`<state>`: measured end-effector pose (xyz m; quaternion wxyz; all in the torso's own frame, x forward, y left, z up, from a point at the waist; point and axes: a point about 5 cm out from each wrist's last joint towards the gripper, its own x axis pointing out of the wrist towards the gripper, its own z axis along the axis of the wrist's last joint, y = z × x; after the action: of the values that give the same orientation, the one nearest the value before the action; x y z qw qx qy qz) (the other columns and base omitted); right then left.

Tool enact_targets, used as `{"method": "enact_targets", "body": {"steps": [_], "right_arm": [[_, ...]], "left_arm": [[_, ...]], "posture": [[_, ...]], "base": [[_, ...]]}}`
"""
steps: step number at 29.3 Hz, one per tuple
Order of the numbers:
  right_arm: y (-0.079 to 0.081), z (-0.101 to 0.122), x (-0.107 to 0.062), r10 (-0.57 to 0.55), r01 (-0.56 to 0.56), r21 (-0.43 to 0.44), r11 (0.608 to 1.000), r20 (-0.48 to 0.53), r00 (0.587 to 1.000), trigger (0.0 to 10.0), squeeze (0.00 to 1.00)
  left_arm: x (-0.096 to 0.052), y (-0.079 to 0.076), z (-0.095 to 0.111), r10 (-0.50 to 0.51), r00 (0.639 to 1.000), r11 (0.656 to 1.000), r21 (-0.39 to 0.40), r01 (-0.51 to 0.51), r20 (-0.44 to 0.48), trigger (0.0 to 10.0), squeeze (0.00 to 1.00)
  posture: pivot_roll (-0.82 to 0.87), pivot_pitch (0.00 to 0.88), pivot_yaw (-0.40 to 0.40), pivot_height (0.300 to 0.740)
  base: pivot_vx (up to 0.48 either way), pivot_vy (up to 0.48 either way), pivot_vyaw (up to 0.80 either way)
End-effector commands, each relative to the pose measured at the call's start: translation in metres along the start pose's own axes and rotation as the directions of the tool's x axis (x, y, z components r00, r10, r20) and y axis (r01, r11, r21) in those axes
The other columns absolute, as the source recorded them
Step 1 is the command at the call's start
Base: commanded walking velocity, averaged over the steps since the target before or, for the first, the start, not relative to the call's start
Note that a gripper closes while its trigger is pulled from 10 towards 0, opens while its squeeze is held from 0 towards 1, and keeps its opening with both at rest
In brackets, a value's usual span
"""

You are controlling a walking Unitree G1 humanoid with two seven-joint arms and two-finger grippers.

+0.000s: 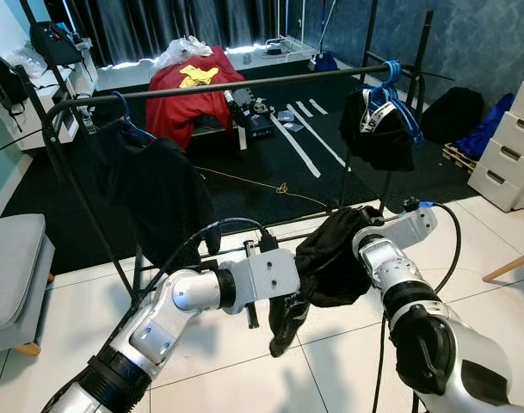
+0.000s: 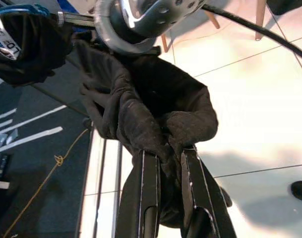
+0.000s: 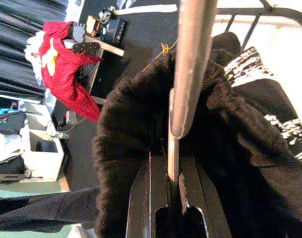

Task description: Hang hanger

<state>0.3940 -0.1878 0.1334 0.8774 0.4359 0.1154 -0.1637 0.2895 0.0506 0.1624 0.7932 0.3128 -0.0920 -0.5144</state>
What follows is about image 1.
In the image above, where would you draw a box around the black white-print garment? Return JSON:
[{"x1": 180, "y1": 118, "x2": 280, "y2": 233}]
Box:
[{"x1": 268, "y1": 205, "x2": 385, "y2": 358}]

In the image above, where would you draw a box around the blue plastic hanger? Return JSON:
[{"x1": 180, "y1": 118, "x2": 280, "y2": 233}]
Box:
[
  {"x1": 109, "y1": 90, "x2": 157, "y2": 145},
  {"x1": 363, "y1": 60, "x2": 423, "y2": 145}
]

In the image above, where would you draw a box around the black floor mat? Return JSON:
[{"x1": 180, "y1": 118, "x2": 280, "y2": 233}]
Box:
[{"x1": 0, "y1": 65, "x2": 503, "y2": 276}]

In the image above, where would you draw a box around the white floor tape strip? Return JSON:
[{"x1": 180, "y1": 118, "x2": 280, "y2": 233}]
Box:
[
  {"x1": 289, "y1": 109, "x2": 349, "y2": 170},
  {"x1": 268, "y1": 114, "x2": 323, "y2": 179}
]

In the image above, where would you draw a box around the black shorts white waistband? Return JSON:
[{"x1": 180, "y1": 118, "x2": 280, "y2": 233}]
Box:
[{"x1": 341, "y1": 86, "x2": 417, "y2": 171}]

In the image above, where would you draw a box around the plain black t-shirt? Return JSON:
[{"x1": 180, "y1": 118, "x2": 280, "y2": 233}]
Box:
[{"x1": 68, "y1": 119, "x2": 217, "y2": 269}]

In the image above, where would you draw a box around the light wooden stick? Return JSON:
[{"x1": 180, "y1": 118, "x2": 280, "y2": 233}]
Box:
[{"x1": 483, "y1": 249, "x2": 524, "y2": 284}]

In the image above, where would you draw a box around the black metal clothes rack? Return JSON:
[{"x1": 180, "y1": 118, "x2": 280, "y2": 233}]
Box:
[{"x1": 0, "y1": 0, "x2": 459, "y2": 302}]

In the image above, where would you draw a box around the red cloth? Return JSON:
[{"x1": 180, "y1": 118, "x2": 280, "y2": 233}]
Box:
[{"x1": 145, "y1": 45, "x2": 247, "y2": 151}]

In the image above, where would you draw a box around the blue head mop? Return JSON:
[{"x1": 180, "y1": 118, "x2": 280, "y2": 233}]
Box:
[{"x1": 310, "y1": 0, "x2": 342, "y2": 72}]

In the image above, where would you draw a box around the black lumpy bag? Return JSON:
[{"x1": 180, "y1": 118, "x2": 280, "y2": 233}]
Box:
[{"x1": 420, "y1": 86, "x2": 485, "y2": 144}]

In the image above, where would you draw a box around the yellow cloth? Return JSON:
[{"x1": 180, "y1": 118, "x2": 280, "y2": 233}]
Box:
[{"x1": 177, "y1": 65, "x2": 220, "y2": 88}]

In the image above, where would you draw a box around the white drawer unit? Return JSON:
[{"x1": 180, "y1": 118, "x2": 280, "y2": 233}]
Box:
[{"x1": 468, "y1": 80, "x2": 524, "y2": 213}]

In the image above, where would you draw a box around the blue fabric bag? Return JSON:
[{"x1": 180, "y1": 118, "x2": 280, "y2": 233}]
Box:
[{"x1": 458, "y1": 93, "x2": 515, "y2": 161}]

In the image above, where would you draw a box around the white plastic bag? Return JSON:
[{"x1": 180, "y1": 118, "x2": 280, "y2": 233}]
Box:
[{"x1": 154, "y1": 36, "x2": 213, "y2": 68}]

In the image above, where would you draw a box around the dark curtain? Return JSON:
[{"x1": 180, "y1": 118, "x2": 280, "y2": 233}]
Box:
[{"x1": 46, "y1": 0, "x2": 324, "y2": 66}]

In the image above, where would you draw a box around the grey padded ottoman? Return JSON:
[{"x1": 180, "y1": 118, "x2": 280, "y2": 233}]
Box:
[{"x1": 0, "y1": 213, "x2": 56, "y2": 356}]

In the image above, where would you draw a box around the black bag red detail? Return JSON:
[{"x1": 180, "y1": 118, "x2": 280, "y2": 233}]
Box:
[{"x1": 31, "y1": 22, "x2": 84, "y2": 66}]

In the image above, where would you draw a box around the black backpack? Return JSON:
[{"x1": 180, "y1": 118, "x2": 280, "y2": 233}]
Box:
[{"x1": 0, "y1": 47, "x2": 28, "y2": 110}]

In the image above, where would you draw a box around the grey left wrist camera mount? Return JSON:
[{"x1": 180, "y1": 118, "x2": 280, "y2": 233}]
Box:
[{"x1": 243, "y1": 248, "x2": 302, "y2": 304}]

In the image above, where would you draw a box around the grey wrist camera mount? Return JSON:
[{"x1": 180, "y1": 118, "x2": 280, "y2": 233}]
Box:
[
  {"x1": 243, "y1": 248, "x2": 302, "y2": 304},
  {"x1": 378, "y1": 205, "x2": 440, "y2": 252}
]

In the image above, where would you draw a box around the thin yellow cord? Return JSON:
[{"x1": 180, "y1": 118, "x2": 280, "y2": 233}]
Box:
[{"x1": 195, "y1": 166, "x2": 333, "y2": 209}]

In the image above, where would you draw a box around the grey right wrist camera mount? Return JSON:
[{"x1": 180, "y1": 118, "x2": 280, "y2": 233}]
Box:
[{"x1": 378, "y1": 205, "x2": 440, "y2": 252}]

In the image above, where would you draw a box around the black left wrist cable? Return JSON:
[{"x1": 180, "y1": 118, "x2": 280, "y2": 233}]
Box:
[{"x1": 128, "y1": 217, "x2": 280, "y2": 345}]

